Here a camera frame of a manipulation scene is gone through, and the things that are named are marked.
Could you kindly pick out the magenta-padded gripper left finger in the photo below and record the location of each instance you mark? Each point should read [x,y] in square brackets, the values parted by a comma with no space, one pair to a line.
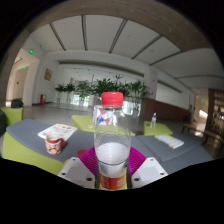
[76,170]

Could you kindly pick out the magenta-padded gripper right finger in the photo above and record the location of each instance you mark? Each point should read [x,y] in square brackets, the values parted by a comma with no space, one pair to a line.
[149,170]

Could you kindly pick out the clear red-capped water bottle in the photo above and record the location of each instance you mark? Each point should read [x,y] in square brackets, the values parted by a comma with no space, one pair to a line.
[112,160]

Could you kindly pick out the red and white mug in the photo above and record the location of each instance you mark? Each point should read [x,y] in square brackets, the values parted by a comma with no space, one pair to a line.
[53,145]

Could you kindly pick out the yellow and white booklet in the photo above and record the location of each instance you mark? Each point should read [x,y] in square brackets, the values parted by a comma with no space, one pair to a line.
[170,141]

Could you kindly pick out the colourful printed magazine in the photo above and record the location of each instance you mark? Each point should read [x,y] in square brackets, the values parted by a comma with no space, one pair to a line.
[58,131]

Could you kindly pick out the small clear drink bottle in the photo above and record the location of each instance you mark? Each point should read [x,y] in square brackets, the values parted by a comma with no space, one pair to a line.
[153,120]

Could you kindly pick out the wooden bench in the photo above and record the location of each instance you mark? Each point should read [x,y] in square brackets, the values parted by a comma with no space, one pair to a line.
[203,132]

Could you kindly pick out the person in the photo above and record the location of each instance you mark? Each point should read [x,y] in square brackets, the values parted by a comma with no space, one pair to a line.
[190,114]

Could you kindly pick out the red fire extinguisher box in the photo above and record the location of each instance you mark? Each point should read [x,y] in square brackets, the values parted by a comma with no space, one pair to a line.
[42,99]

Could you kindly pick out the green block seat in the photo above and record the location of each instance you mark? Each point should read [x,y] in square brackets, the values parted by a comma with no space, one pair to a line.
[12,116]

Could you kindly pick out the group of potted green plants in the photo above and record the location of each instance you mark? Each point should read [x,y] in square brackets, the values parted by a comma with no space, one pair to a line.
[100,87]

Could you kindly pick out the black bag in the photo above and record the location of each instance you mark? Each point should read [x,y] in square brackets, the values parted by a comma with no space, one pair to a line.
[17,103]

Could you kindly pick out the wooden shelf unit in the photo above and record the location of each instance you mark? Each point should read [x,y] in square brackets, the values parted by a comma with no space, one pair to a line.
[216,110]

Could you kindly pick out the green exit sign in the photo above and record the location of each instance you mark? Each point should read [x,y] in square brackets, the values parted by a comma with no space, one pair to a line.
[31,51]

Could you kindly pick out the framed wall picture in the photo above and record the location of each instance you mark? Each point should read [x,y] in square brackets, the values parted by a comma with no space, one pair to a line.
[48,74]

